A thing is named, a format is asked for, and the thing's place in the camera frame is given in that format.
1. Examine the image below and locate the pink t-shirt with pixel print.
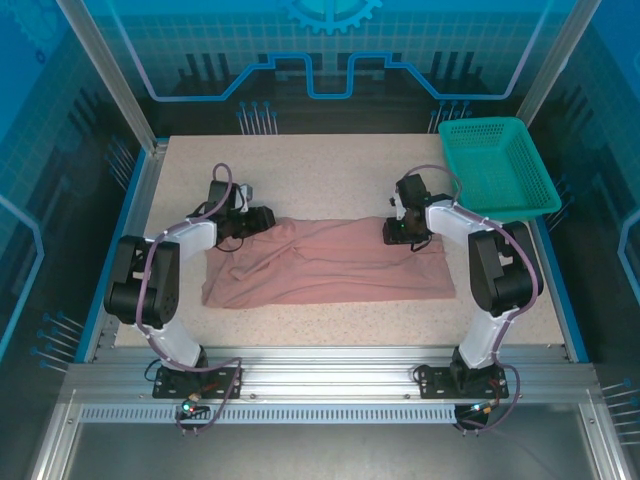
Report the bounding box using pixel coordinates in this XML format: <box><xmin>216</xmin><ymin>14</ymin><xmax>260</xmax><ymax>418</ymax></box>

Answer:
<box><xmin>201</xmin><ymin>216</ymin><xmax>457</xmax><ymax>310</ymax></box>

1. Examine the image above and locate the teal plastic mesh basket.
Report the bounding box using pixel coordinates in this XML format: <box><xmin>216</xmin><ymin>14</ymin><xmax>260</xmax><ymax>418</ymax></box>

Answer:
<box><xmin>438</xmin><ymin>117</ymin><xmax>562</xmax><ymax>226</ymax></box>

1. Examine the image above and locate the blue table side trim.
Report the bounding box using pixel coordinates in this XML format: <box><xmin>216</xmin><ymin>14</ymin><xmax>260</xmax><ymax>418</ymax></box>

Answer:
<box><xmin>528</xmin><ymin>218</ymin><xmax>591</xmax><ymax>364</ymax></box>
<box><xmin>73</xmin><ymin>148</ymin><xmax>156</xmax><ymax>364</ymax></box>

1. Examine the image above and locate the small connector with LED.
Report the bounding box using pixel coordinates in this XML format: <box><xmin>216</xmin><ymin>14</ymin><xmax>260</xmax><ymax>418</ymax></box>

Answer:
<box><xmin>179</xmin><ymin>397</ymin><xmax>211</xmax><ymax>420</ymax></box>
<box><xmin>467</xmin><ymin>399</ymin><xmax>502</xmax><ymax>417</ymax></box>

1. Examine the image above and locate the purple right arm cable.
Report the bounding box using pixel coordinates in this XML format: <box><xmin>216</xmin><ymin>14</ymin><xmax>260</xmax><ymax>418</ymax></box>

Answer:
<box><xmin>404</xmin><ymin>164</ymin><xmax>546</xmax><ymax>437</ymax></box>

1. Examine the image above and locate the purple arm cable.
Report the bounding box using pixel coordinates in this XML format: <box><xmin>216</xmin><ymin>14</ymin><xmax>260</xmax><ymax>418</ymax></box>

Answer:
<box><xmin>404</xmin><ymin>164</ymin><xmax>546</xmax><ymax>437</ymax></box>
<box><xmin>135</xmin><ymin>162</ymin><xmax>245</xmax><ymax>437</ymax></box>

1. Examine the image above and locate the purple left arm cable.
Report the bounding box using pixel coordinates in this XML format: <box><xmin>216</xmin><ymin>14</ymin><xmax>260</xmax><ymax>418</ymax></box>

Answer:
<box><xmin>135</xmin><ymin>162</ymin><xmax>245</xmax><ymax>437</ymax></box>

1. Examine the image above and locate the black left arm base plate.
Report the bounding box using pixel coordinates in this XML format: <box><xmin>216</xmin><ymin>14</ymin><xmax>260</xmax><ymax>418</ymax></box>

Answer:
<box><xmin>152</xmin><ymin>367</ymin><xmax>245</xmax><ymax>400</ymax></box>

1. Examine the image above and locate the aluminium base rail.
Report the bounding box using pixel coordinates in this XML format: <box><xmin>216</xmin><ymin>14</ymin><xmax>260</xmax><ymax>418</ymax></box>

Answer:
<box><xmin>64</xmin><ymin>344</ymin><xmax>601</xmax><ymax>406</ymax></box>

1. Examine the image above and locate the aluminium frame post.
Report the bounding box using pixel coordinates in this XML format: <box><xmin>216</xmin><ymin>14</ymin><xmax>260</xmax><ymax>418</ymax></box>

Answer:
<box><xmin>514</xmin><ymin>0</ymin><xmax>604</xmax><ymax>131</ymax></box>
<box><xmin>55</xmin><ymin>0</ymin><xmax>159</xmax><ymax>151</ymax></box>

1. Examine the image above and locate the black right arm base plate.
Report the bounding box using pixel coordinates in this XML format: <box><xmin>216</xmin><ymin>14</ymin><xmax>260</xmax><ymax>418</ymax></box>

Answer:
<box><xmin>415</xmin><ymin>366</ymin><xmax>509</xmax><ymax>400</ymax></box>

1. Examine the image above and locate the grey slotted cable duct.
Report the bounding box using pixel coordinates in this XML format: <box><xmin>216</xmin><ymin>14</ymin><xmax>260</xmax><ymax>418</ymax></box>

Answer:
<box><xmin>79</xmin><ymin>404</ymin><xmax>459</xmax><ymax>426</ymax></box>

